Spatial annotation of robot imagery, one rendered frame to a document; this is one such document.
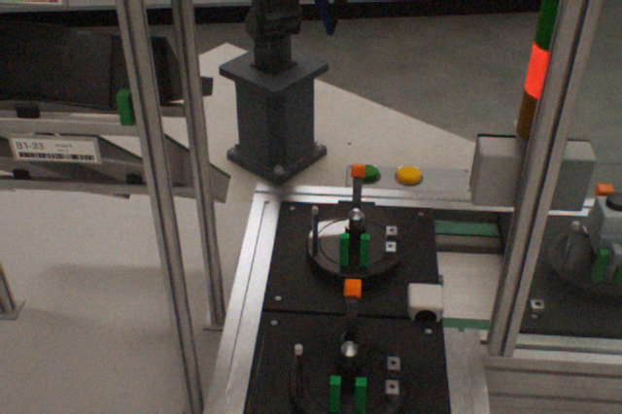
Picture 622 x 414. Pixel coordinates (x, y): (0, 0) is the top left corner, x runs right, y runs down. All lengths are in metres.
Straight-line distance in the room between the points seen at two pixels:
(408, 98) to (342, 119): 1.87
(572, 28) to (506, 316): 0.37
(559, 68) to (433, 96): 2.76
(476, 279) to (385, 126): 0.54
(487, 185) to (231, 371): 0.39
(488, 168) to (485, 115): 2.57
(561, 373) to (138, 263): 0.67
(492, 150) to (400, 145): 0.71
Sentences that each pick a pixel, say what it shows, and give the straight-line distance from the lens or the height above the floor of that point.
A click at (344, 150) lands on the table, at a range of 1.49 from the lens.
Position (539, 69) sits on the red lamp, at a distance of 0.77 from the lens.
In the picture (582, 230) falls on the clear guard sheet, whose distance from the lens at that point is 0.87.
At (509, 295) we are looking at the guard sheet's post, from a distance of 0.90.
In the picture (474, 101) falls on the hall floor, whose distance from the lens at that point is 3.48.
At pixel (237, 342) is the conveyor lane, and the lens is 0.98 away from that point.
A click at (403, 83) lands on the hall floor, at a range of 3.59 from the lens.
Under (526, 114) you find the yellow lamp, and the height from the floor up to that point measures 1.29.
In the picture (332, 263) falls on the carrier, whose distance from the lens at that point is 1.03.
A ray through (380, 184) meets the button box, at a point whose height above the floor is 0.96.
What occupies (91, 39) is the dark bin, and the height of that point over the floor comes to 1.37.
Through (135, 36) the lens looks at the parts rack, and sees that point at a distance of 0.67.
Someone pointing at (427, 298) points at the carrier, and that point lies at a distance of 0.99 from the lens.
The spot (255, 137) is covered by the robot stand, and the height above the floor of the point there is 0.94.
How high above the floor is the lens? 1.68
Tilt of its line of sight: 38 degrees down
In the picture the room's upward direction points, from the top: straight up
